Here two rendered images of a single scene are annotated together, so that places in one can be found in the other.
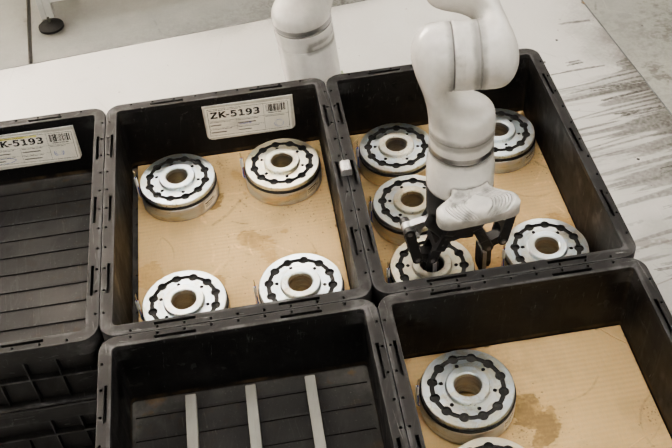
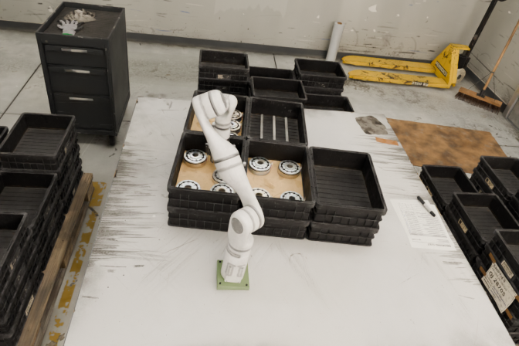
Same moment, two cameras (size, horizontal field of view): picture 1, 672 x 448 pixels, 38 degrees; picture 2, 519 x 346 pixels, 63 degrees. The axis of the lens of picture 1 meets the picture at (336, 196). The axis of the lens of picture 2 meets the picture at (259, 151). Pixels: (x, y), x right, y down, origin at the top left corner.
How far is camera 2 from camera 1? 2.34 m
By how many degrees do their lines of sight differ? 99
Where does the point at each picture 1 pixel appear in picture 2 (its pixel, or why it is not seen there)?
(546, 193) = (181, 177)
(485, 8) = not seen: hidden behind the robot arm
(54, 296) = (324, 185)
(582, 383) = not seen: hidden behind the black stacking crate
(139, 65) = (312, 330)
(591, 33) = (89, 286)
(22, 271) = (334, 194)
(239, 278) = (274, 177)
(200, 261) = (285, 184)
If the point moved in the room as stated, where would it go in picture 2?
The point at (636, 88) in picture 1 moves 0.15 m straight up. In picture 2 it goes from (98, 249) to (94, 223)
